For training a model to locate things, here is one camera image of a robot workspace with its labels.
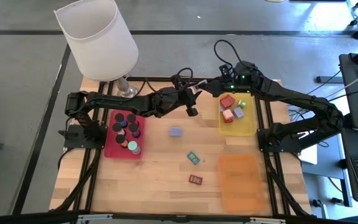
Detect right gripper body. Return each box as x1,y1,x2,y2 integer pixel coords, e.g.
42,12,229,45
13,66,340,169
191,76,241,98

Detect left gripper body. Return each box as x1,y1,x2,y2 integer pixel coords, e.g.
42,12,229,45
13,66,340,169
165,83,202,118

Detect lavender digital clock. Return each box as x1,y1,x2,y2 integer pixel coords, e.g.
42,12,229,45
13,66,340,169
169,126,183,139

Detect teal digital clock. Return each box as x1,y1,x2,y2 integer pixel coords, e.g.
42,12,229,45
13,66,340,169
186,151,201,166

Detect white bottle black cap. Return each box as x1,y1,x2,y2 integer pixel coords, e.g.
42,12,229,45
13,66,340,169
112,122,127,137

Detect orange bottle black cap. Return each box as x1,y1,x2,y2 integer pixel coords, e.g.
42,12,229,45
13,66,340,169
115,134,129,149

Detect yellow plastic tray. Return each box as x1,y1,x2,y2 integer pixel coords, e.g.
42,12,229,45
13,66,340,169
218,91,257,137

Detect silver lamp base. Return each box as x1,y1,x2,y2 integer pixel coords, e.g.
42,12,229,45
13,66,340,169
115,76,139,98

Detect red digital clock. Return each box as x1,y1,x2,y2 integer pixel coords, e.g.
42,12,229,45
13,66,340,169
188,174,204,186

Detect red plastic tray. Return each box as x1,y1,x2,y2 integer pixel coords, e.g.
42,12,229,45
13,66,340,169
103,109,147,161

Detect white lampshade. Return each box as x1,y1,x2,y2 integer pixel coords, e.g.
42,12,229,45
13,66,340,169
53,0,139,82

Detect orange plastic tray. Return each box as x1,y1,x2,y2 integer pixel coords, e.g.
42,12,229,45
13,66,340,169
215,154,267,215

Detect grey desk foot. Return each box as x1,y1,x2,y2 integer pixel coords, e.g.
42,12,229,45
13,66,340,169
315,75,344,84

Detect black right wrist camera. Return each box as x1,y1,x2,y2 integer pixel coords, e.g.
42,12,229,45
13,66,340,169
218,63,234,78

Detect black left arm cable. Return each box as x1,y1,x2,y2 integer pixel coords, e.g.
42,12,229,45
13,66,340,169
171,67,195,85

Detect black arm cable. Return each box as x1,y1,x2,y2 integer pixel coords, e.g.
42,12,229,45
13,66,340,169
213,39,245,68
171,67,195,85

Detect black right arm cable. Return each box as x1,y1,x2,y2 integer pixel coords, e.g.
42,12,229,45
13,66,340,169
213,39,245,68

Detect grey desk leg frame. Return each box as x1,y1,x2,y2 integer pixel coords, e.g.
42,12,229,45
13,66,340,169
301,132,354,208

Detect grey metal bracket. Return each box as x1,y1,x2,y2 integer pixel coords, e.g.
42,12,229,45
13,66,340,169
249,217,287,224
77,213,114,222

